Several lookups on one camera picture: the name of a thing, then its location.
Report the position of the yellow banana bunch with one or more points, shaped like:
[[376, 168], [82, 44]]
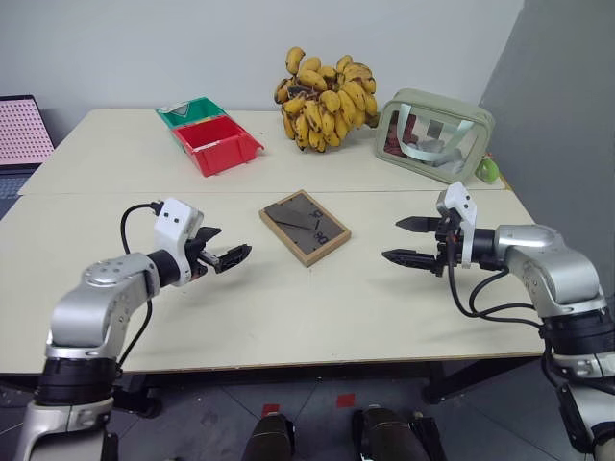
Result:
[[327, 105]]

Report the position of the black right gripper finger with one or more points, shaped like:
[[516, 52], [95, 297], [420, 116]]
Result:
[[413, 260], [418, 225]]

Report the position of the red plastic bin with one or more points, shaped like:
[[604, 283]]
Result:
[[218, 149]]

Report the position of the small green plastic object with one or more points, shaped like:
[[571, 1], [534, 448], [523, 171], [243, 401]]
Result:
[[487, 170]]

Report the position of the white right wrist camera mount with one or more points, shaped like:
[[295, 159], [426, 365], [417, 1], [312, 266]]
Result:
[[461, 204]]

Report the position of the black table leg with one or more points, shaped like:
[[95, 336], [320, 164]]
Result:
[[480, 379], [141, 396]]

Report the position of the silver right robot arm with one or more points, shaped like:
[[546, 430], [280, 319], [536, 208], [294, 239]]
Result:
[[552, 264]]

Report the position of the sage green transparent pouch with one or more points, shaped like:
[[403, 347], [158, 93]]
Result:
[[432, 134]]

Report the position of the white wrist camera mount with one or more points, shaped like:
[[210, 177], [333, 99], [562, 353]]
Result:
[[174, 225], [461, 204]]

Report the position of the red floor tape square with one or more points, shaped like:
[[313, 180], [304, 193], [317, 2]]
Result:
[[270, 409], [346, 400]]

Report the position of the pink pegboard panel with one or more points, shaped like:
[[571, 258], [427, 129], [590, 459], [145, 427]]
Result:
[[21, 129]]

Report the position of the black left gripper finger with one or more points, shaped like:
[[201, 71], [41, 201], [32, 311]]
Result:
[[235, 254], [209, 233]]

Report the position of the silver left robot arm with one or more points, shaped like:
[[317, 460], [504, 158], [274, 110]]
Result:
[[96, 298]]

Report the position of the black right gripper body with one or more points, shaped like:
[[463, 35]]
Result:
[[446, 247]]

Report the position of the dark rounded shape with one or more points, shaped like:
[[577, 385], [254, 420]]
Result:
[[269, 439], [389, 434]]

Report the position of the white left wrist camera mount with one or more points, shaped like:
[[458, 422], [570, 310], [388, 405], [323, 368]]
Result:
[[174, 225]]

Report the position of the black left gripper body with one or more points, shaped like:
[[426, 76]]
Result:
[[194, 257]]

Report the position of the green plastic bin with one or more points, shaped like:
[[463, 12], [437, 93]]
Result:
[[199, 110]]

